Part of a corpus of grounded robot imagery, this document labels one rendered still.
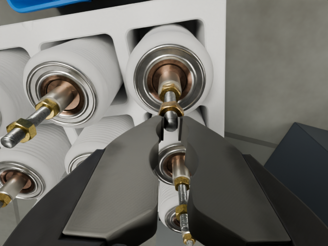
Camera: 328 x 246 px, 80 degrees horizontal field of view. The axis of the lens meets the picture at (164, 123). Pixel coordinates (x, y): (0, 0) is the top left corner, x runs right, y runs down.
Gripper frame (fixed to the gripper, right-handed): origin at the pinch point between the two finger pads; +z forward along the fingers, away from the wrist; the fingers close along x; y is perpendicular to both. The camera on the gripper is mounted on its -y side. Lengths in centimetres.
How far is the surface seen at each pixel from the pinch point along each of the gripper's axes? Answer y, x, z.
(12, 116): 6.0, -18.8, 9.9
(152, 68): -0.7, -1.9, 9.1
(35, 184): 16.7, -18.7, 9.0
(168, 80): -0.4, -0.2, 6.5
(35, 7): -5.4, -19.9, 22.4
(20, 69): 1.7, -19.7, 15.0
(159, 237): 38.6, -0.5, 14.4
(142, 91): 1.8, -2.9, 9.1
